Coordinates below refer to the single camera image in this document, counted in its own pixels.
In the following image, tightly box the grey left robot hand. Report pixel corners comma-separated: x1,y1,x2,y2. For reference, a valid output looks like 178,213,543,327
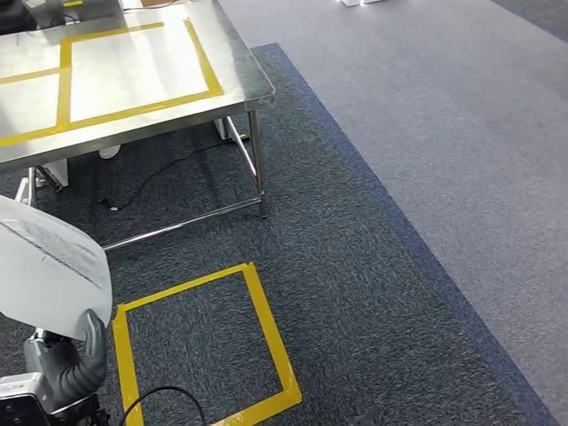
24,308,109,413

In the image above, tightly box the white plastic car part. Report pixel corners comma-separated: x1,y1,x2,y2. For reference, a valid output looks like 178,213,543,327
0,194,114,343

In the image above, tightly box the stainless steel workbench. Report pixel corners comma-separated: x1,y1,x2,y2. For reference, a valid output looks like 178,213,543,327
0,0,276,253

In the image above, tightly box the yellow floor tape square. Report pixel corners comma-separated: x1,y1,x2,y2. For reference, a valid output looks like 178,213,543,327
111,262,303,426

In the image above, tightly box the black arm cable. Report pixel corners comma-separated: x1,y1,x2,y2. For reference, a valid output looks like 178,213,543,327
118,386,208,426

